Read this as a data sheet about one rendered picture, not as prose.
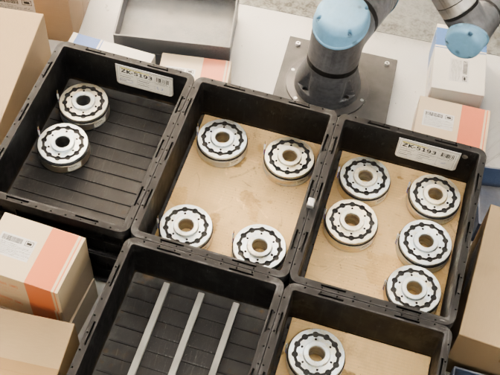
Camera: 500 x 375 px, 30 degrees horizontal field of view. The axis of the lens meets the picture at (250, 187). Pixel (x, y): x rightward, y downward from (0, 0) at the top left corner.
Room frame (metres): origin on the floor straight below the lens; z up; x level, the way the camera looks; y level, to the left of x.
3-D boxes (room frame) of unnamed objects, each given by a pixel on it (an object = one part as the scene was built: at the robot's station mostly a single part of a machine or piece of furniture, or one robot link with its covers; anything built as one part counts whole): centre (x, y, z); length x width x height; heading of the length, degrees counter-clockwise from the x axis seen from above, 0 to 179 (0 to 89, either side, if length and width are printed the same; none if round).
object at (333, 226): (0.97, -0.20, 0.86); 0.10 x 0.10 x 0.01
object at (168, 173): (1.02, 0.02, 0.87); 0.40 x 0.30 x 0.11; 167
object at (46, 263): (0.81, 0.38, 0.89); 0.16 x 0.12 x 0.07; 75
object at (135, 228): (1.02, 0.02, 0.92); 0.40 x 0.30 x 0.02; 167
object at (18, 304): (0.81, 0.38, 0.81); 0.16 x 0.12 x 0.07; 73
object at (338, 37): (1.42, -0.17, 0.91); 0.13 x 0.12 x 0.14; 152
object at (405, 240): (0.93, -0.34, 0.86); 0.10 x 0.10 x 0.01
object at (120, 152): (1.08, 0.32, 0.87); 0.40 x 0.30 x 0.11; 167
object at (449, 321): (0.95, -0.27, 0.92); 0.40 x 0.30 x 0.02; 167
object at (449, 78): (1.48, -0.46, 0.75); 0.20 x 0.12 x 0.09; 173
